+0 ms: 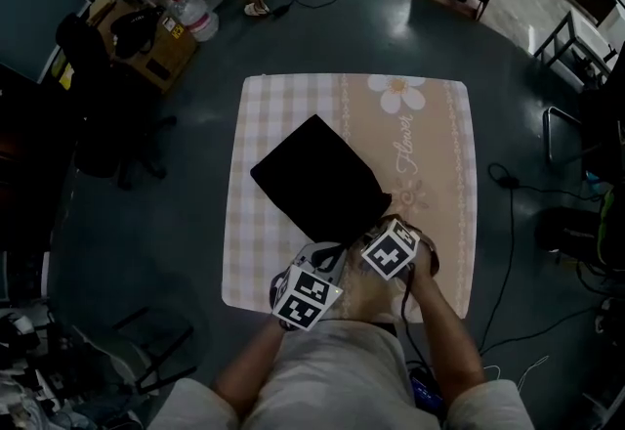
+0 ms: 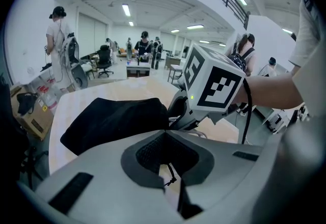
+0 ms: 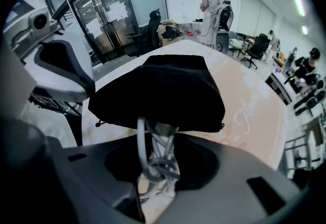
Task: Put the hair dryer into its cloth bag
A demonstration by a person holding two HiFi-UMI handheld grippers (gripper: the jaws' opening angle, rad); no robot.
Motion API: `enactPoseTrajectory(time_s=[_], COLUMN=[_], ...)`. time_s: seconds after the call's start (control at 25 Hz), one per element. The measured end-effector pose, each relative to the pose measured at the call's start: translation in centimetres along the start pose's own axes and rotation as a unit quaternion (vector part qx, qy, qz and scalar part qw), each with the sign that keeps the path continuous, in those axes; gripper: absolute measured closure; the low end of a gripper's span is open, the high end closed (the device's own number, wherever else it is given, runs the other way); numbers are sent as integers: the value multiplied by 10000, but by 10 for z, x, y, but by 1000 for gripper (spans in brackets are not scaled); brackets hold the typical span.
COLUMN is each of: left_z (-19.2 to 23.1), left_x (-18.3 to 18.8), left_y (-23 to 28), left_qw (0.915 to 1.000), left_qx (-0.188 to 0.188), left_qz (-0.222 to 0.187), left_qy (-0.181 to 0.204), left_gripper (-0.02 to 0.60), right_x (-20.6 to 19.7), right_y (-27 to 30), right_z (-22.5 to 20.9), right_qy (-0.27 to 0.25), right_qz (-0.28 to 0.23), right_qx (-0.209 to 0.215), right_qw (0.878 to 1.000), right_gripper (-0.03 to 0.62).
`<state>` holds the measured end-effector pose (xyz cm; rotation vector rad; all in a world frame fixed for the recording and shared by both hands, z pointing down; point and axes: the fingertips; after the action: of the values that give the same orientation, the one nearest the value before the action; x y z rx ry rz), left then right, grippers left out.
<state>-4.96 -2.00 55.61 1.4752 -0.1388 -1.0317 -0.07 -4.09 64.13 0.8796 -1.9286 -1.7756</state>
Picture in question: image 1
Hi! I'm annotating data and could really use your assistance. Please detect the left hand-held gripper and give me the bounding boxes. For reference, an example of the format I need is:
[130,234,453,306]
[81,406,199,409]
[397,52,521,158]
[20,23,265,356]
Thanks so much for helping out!
[269,241,350,333]

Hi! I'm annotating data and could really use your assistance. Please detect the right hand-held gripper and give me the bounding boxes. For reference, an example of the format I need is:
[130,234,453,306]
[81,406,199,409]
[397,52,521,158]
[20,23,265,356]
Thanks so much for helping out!
[358,217,422,282]

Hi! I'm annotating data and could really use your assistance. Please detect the black drawstring bag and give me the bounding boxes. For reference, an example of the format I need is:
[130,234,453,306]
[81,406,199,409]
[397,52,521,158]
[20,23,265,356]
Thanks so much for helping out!
[249,112,394,247]

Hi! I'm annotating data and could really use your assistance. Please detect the person's right forearm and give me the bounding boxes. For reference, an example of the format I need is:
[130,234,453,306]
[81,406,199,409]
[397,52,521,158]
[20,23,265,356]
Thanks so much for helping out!
[403,274,485,409]

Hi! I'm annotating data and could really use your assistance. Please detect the person's left forearm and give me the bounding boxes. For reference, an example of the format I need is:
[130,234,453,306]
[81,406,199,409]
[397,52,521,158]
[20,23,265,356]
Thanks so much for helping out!
[211,319,288,420]

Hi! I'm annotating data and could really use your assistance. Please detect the person's right hand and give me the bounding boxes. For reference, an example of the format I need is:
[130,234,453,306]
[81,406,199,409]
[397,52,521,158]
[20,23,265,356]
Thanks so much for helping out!
[408,233,441,291]

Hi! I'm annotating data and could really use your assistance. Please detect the table with checked tablecloth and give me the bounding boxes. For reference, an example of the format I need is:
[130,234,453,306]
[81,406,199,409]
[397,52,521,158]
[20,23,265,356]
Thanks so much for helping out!
[220,71,479,325]

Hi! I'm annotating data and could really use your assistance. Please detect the person's light t-shirt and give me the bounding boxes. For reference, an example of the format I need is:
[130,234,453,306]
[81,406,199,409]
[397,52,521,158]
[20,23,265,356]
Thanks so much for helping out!
[145,317,539,430]

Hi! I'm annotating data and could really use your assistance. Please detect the dark blue device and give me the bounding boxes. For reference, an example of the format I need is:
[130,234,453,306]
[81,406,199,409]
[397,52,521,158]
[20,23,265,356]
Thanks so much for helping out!
[406,363,446,413]

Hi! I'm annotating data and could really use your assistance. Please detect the grey chair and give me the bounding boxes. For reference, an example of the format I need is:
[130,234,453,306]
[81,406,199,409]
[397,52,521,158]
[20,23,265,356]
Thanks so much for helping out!
[71,304,197,396]

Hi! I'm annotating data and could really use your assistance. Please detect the black mesh chair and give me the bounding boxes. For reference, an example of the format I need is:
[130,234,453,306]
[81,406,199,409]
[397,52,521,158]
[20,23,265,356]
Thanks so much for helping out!
[540,69,625,176]

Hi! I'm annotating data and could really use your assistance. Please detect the brown cardboard box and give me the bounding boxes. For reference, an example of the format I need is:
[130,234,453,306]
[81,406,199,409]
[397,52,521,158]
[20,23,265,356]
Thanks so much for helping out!
[86,0,200,96]

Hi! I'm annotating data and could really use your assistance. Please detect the black office chair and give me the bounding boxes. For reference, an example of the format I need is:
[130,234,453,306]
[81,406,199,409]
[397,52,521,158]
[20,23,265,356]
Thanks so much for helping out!
[53,11,179,194]

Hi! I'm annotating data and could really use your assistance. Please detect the black handbag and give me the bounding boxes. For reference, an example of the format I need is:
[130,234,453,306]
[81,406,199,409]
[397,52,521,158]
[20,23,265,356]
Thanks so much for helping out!
[109,6,166,62]

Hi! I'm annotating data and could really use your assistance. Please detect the yellow box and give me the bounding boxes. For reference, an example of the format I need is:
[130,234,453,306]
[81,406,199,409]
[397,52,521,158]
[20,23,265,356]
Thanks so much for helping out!
[50,55,78,93]

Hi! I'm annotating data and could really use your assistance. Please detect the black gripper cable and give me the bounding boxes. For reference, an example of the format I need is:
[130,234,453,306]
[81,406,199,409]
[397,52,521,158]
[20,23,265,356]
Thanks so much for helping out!
[398,265,431,373]

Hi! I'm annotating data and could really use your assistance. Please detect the white floor cable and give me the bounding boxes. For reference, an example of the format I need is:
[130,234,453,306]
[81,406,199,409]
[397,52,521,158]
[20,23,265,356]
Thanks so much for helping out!
[481,354,552,394]

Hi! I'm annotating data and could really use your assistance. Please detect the white metal-frame table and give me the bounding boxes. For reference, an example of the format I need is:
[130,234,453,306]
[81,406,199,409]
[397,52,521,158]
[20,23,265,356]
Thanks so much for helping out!
[530,6,620,93]

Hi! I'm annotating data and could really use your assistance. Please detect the pile of cables and gear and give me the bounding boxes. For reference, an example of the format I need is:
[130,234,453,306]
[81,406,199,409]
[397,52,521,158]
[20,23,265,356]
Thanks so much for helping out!
[0,299,148,430]

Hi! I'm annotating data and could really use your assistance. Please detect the dark teal wall board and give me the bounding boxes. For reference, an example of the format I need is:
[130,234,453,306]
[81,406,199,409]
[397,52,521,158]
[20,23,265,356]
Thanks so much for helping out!
[0,0,95,86]

